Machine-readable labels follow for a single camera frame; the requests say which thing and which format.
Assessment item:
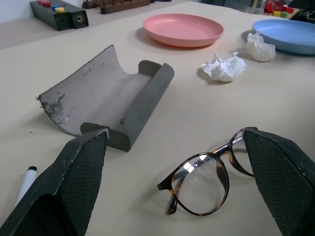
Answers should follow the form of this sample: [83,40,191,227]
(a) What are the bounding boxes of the long black box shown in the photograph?
[60,0,89,29]
[29,0,74,32]

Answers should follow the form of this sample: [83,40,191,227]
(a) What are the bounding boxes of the dark wooden rack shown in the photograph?
[82,0,151,15]

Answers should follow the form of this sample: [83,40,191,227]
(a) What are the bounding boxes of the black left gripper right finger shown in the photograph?
[242,127,315,236]

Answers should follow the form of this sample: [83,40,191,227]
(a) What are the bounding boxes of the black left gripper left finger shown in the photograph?
[0,128,110,236]

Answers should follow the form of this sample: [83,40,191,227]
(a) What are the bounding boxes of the rounded crumpled white tissue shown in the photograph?
[245,30,276,62]

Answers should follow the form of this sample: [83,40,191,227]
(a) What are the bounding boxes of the spiky crumpled white tissue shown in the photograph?
[196,51,248,83]

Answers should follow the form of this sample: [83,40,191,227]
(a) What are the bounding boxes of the blue plastic plate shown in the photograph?
[252,19,315,55]

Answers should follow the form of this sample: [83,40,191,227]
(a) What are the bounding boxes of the pink plastic plate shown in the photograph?
[142,14,224,48]

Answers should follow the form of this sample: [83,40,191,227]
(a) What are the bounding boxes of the red toy pile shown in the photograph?
[264,0,295,14]

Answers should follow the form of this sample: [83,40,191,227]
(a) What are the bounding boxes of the white marker with black cap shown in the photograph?
[13,166,38,209]

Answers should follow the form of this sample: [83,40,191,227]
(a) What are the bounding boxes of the tortoiseshell round glasses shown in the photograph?
[157,126,259,217]

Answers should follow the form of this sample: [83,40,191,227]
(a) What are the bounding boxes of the open grey glasses case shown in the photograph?
[34,44,176,152]

